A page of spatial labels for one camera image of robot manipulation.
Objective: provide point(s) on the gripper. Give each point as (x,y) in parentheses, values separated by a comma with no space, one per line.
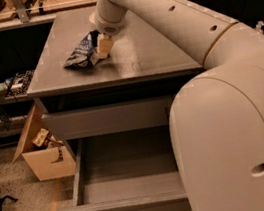
(107,27)

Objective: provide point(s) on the blue chip bag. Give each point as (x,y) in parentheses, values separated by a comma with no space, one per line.
(85,53)

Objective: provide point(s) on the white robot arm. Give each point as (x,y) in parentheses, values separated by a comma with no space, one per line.
(217,118)

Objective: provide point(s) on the grey drawer cabinet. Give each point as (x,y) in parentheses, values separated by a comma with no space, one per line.
(143,64)

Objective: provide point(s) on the closed grey upper drawer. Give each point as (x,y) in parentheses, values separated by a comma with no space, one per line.
(107,119)

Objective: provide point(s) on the open grey middle drawer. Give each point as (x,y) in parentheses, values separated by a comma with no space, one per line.
(129,171)

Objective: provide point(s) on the white bowl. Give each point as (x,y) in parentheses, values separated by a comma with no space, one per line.
(92,18)

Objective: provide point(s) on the black white patterned notebook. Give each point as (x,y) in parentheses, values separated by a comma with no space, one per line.
(18,85)

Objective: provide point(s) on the yellow tool in box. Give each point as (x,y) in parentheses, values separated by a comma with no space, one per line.
(40,138)

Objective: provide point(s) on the cardboard box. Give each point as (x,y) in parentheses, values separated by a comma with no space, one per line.
(48,161)

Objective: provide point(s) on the clear sanitizer bottle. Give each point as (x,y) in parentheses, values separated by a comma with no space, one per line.
(259,27)

